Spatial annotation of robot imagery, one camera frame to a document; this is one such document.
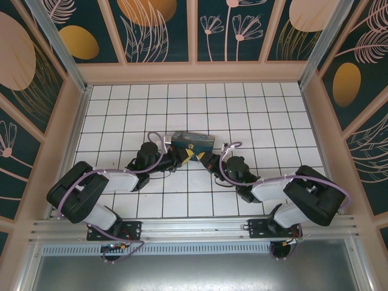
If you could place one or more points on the starry night tin box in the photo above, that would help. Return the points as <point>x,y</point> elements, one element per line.
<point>194,138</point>

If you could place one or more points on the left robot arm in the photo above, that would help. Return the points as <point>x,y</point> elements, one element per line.
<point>78,194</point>

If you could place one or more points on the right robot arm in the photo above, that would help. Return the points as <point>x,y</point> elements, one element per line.
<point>315,197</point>

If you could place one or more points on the small circuit board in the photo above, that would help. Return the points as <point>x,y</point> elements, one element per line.
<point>292,240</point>
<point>113,247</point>

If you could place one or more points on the grey metal sheet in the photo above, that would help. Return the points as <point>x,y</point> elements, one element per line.
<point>194,272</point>

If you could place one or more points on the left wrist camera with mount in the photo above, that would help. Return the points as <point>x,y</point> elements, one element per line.
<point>166,142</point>

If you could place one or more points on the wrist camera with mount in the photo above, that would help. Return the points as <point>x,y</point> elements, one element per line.
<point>226,147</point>
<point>166,142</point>

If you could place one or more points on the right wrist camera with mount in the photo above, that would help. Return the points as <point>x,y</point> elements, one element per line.
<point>226,147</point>

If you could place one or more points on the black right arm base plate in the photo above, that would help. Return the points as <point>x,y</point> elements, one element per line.
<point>257,230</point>

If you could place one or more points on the aluminium mounting rail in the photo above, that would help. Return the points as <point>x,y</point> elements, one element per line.
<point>194,230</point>

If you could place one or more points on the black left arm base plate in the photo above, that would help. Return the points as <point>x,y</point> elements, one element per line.
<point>133,228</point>

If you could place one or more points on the aluminium frame post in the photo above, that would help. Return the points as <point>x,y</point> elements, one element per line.
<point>321,45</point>
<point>60,51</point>

